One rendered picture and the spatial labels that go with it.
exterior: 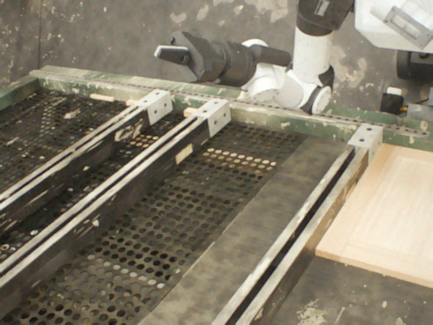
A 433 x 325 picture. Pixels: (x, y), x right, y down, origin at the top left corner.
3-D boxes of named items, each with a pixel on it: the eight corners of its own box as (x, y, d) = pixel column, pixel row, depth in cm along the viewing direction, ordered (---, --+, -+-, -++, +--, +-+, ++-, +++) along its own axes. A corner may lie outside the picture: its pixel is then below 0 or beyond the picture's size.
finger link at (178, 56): (161, 43, 89) (188, 49, 94) (153, 58, 91) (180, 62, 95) (165, 49, 88) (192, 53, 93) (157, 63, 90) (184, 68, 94)
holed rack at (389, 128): (429, 133, 139) (429, 131, 139) (427, 138, 137) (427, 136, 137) (34, 71, 221) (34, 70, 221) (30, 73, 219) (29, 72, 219)
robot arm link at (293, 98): (250, 87, 120) (279, 106, 137) (285, 107, 115) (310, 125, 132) (274, 47, 118) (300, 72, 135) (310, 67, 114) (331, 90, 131)
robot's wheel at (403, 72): (406, 68, 230) (408, 26, 219) (417, 70, 227) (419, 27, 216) (394, 86, 216) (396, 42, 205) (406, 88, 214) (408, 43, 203)
